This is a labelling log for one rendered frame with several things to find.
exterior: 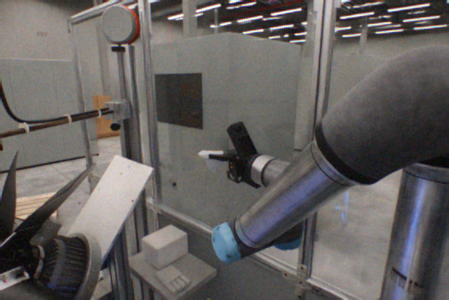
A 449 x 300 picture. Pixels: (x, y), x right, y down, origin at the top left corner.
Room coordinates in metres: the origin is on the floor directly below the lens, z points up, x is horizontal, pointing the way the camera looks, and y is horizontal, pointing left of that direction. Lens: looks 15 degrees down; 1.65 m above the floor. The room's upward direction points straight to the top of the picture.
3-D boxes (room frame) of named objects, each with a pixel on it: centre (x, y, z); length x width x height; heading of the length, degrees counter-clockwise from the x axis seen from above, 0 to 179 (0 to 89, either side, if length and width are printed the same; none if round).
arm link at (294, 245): (0.55, -0.13, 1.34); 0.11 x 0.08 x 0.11; 122
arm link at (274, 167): (0.56, -0.14, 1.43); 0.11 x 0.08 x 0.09; 32
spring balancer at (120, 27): (1.25, 0.45, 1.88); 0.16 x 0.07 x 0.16; 84
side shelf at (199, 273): (1.03, 0.25, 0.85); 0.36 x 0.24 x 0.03; 49
